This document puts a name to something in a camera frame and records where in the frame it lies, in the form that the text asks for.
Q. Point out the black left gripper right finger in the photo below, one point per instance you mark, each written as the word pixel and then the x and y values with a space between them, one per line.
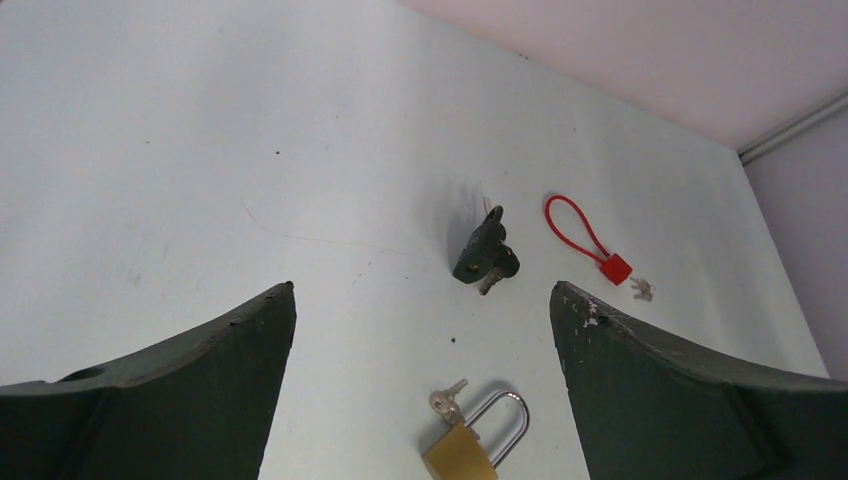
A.
pixel 649 404

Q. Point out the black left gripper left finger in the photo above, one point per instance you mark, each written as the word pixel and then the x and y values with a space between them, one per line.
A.
pixel 199 405

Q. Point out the red lock small key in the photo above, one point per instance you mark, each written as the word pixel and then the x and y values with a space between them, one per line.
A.
pixel 644 290

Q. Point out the small brass padlock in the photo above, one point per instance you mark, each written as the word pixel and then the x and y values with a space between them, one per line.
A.
pixel 459 454

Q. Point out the small padlock keys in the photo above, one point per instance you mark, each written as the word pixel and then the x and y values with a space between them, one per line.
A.
pixel 443 403

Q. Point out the black Kaijing padlock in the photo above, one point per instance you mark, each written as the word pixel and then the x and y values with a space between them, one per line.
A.
pixel 478 257

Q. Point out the aluminium frame post right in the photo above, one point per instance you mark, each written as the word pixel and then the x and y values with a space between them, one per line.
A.
pixel 795 126

